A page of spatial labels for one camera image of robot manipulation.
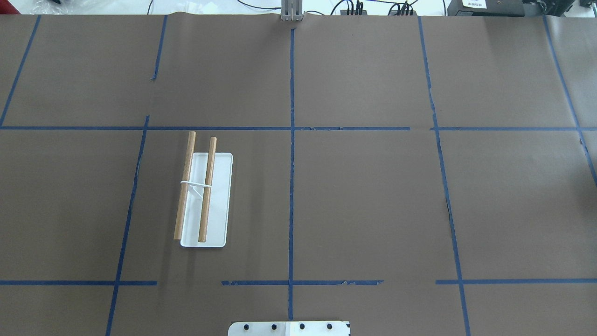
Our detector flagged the short wooden rack bar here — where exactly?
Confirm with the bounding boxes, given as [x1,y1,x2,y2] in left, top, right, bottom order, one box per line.
[198,137,217,243]

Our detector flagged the grey aluminium frame post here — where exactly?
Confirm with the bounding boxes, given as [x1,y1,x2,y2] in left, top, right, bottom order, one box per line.
[281,0,305,22]

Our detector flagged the tall wooden rack bar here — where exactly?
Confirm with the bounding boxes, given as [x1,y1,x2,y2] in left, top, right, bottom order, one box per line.
[174,131,196,240]

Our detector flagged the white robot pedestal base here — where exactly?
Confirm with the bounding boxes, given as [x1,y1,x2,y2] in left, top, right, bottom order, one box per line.
[228,321,351,336]

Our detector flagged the white rack base tray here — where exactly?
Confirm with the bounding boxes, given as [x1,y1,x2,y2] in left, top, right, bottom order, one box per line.
[180,153,233,247]

